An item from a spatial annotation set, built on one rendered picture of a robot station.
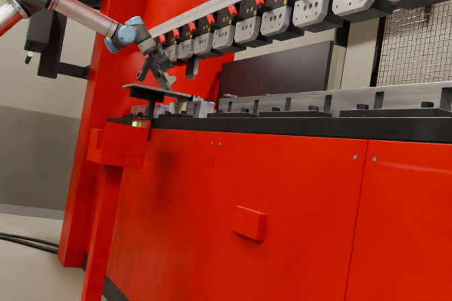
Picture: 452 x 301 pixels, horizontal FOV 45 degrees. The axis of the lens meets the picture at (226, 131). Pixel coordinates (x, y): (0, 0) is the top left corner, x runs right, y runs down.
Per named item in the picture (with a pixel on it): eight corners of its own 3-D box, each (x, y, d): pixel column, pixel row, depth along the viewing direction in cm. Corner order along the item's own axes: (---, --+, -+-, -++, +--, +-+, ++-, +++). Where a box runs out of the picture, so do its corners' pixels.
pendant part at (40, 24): (23, 50, 354) (33, -5, 356) (42, 54, 358) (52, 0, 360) (25, 39, 312) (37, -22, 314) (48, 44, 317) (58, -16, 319)
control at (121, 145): (86, 159, 208) (94, 113, 209) (126, 165, 216) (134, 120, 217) (99, 163, 191) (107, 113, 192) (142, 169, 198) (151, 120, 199)
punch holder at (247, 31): (233, 43, 203) (240, -1, 204) (253, 48, 207) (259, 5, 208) (252, 37, 190) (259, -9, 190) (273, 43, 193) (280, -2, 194)
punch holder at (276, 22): (259, 35, 185) (266, -12, 186) (280, 41, 189) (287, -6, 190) (282, 29, 172) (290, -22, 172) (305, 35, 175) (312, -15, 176)
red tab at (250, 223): (229, 230, 154) (233, 205, 154) (236, 230, 155) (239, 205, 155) (255, 240, 140) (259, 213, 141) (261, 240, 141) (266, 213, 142)
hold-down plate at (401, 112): (337, 121, 132) (339, 109, 132) (355, 125, 134) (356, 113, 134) (434, 122, 105) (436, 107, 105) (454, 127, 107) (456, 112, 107)
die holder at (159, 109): (128, 121, 320) (131, 105, 320) (138, 123, 322) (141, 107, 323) (155, 121, 274) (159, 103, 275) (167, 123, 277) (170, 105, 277)
